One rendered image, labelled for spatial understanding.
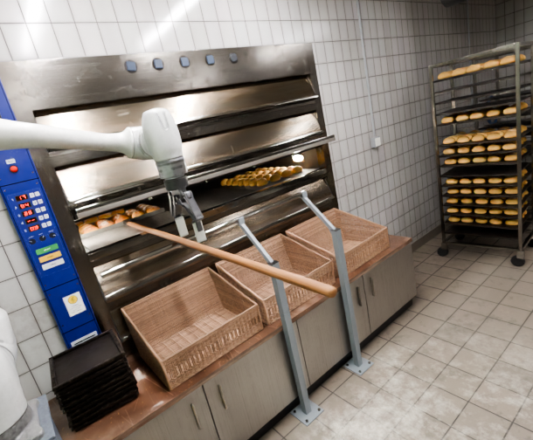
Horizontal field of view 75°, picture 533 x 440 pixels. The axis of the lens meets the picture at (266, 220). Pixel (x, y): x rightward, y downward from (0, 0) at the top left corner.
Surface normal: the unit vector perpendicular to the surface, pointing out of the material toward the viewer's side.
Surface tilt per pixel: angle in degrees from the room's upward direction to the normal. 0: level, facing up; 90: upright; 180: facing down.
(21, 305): 90
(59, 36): 90
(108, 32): 90
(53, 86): 90
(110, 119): 70
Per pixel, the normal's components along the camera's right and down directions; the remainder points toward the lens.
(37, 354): 0.61, 0.09
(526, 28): -0.77, 0.33
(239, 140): 0.50, -0.24
